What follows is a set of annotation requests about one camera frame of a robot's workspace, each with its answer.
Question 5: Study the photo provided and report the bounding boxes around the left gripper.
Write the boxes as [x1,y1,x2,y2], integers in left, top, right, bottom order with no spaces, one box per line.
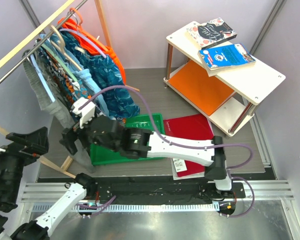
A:
[0,124,50,205]

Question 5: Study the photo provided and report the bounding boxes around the light blue hanger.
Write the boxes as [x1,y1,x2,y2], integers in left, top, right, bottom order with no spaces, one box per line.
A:
[29,53,56,103]

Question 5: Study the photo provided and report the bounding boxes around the grey shorts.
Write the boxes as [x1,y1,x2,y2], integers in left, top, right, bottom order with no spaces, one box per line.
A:
[23,60,95,173]

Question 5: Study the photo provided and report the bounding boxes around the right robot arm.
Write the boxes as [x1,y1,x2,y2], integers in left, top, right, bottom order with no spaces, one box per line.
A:
[59,116,234,198]

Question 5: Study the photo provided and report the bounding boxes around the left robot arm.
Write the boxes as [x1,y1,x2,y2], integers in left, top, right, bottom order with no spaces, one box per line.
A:
[0,126,98,240]

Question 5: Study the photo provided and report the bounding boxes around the orange teal cartoon shorts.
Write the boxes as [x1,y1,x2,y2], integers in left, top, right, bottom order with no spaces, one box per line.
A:
[35,44,91,108]

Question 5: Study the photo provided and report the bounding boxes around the light blue shorts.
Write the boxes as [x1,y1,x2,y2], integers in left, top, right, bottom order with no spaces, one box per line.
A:
[38,33,108,118]

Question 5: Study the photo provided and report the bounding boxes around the mint green hanger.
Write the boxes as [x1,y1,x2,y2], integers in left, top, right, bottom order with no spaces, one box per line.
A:
[41,43,78,82]

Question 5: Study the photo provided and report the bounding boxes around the dark teal patterned shorts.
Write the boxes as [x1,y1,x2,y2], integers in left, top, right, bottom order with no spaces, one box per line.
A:
[61,31,140,119]

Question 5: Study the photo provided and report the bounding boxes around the beige hanger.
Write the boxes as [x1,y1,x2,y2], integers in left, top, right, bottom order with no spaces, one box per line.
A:
[49,24,83,71]

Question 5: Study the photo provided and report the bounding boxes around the lilac hanger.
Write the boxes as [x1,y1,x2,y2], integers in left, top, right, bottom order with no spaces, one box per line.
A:
[59,28,107,59]

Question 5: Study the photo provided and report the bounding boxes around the orange hanger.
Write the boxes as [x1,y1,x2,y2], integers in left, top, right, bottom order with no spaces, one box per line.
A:
[69,7,83,27]

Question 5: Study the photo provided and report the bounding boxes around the green plastic tray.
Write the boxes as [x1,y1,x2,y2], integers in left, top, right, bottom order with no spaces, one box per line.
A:
[89,112,169,166]

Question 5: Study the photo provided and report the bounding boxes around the white papers under folder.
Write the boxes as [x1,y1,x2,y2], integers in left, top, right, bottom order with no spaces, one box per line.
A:
[171,158,205,180]

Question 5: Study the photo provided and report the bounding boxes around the red folder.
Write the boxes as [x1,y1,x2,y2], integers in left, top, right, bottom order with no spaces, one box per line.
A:
[162,113,215,178]

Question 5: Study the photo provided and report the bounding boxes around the orange folder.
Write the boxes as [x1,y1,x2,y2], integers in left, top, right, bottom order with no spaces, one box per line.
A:
[168,60,235,116]

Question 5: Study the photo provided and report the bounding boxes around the floral cover book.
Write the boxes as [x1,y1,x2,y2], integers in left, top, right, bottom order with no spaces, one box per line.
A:
[185,17,238,50]

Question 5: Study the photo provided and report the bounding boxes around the blue cover book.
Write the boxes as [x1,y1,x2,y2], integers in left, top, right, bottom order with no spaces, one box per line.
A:
[197,43,256,72]

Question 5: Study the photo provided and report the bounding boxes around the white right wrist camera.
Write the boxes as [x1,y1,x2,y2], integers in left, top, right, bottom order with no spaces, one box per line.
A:
[72,97,96,129]

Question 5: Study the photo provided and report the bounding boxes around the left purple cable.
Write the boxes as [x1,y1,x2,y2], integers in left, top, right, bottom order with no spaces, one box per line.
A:
[76,195,117,216]

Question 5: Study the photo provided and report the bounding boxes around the wooden clothes rack frame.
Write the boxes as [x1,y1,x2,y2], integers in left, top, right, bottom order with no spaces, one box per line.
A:
[0,0,141,180]

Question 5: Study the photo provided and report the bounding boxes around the metal clothes rail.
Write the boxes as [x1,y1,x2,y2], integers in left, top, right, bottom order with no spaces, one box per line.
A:
[0,0,74,85]

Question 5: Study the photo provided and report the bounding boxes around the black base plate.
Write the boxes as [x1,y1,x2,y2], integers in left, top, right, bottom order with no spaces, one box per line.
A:
[96,181,246,202]

